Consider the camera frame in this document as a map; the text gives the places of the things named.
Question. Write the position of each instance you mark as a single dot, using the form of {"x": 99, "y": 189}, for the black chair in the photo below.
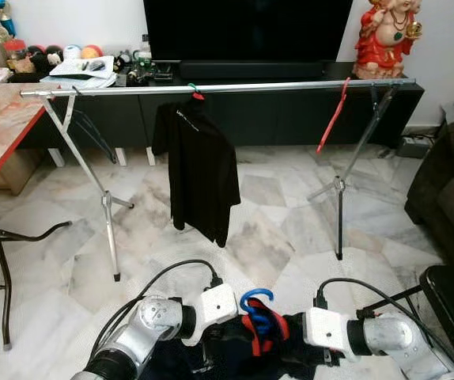
{"x": 452, "y": 301}

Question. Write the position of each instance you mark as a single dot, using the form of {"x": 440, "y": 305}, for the steel clothes rack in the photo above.
{"x": 290, "y": 85}

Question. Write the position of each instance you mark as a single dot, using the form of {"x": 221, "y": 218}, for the red laughing buddha statue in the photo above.
{"x": 381, "y": 51}

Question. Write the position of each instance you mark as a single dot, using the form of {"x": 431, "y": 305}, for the thin black hanger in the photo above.
{"x": 112, "y": 154}

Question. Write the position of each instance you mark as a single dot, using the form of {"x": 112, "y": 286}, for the black flat screen television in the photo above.
{"x": 247, "y": 30}

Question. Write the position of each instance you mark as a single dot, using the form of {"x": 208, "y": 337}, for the red plastic hanger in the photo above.
{"x": 332, "y": 117}

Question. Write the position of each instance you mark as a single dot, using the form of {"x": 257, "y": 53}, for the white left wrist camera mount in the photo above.
{"x": 215, "y": 309}

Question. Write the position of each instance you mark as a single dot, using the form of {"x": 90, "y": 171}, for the navy garment with red trim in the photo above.
{"x": 227, "y": 360}

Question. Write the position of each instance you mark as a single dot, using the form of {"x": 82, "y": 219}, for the gold blue trophy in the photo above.
{"x": 7, "y": 24}

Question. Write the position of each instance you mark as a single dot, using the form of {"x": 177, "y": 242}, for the red hanger with green hook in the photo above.
{"x": 198, "y": 96}

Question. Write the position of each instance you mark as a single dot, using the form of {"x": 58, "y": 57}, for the black tv console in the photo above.
{"x": 274, "y": 115}

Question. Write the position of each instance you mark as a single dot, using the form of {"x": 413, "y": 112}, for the blue plastic hanger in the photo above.
{"x": 260, "y": 317}

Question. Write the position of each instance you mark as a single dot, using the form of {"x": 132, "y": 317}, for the white blue ball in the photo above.
{"x": 72, "y": 53}

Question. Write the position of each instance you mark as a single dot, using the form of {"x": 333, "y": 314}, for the orange red ball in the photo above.
{"x": 91, "y": 51}

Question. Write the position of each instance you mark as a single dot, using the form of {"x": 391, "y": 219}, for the stack of papers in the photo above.
{"x": 77, "y": 73}

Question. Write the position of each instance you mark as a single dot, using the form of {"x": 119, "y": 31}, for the black soundbar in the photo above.
{"x": 251, "y": 70}

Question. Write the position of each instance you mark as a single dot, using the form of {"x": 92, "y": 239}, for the black shirt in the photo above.
{"x": 199, "y": 166}

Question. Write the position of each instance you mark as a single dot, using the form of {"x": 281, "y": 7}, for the dark sofa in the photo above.
{"x": 440, "y": 198}

